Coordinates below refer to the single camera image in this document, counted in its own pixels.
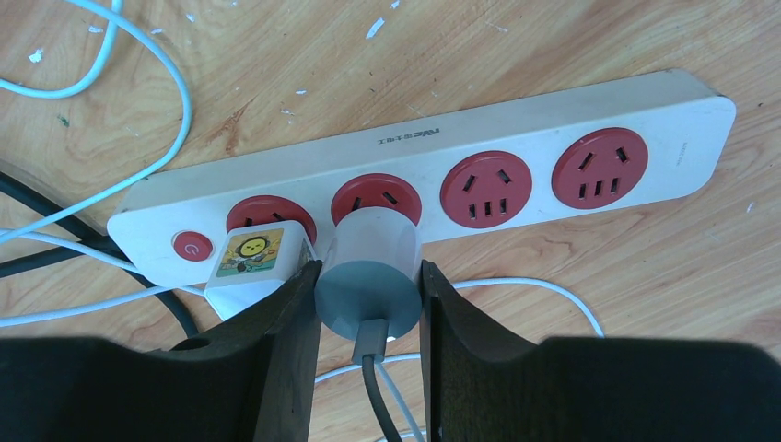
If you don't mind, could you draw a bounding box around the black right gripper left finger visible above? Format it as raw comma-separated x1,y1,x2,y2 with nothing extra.
1,261,321,441

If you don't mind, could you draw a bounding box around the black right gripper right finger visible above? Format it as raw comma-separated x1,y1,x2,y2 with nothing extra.
420,262,780,441

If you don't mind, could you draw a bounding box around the white square charger with sticker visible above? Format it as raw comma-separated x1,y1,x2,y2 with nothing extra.
204,220,314,321

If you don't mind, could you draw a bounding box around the white round plug adapter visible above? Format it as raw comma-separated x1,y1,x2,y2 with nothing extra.
314,207,422,365

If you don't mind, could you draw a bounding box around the white red power strip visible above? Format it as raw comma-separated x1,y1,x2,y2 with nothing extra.
107,69,737,287

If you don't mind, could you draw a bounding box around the black power strip cord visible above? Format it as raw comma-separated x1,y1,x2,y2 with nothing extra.
0,170,202,338

